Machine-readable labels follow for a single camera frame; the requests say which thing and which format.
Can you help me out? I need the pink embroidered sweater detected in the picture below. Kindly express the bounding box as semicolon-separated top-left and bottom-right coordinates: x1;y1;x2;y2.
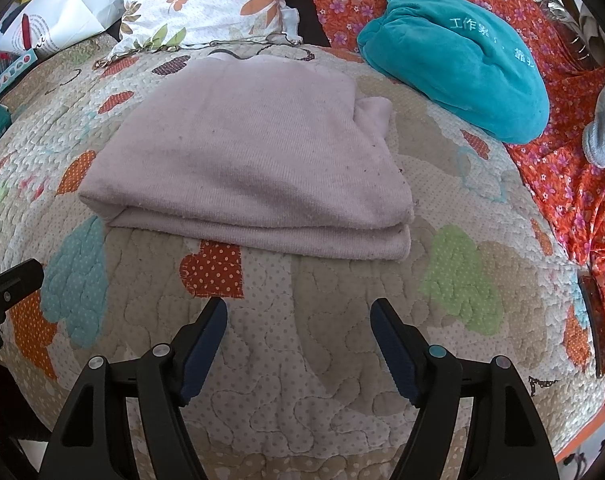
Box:
77;55;416;261

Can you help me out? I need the patchwork quilted blanket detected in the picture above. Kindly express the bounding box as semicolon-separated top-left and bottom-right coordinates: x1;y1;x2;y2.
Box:
0;42;605;480

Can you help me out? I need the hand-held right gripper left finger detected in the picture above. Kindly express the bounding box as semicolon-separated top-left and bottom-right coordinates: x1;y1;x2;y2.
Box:
40;297;229;480

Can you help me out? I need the teal plush cushion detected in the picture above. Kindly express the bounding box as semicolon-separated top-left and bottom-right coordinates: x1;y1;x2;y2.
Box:
357;0;550;143

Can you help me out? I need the orange floral bedsheet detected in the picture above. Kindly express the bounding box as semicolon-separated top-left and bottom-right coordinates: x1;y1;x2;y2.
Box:
292;0;605;480

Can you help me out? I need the card strip with coloured dots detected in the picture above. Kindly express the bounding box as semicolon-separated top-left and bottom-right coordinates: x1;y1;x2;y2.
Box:
0;50;38;98

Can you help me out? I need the white paper bag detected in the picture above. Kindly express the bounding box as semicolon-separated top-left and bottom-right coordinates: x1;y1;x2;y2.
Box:
0;0;120;56

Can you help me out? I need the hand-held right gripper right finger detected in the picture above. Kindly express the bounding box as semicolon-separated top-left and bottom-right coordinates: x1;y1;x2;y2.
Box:
370;297;556;480

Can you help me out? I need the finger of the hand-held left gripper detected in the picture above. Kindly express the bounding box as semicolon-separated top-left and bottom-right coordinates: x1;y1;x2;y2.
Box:
0;259;46;356

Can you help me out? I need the dark cloth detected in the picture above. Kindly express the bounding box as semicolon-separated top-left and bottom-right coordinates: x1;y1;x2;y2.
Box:
281;0;331;47

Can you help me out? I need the white floral pillow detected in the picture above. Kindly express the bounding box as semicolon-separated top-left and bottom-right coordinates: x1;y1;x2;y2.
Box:
107;0;303;61

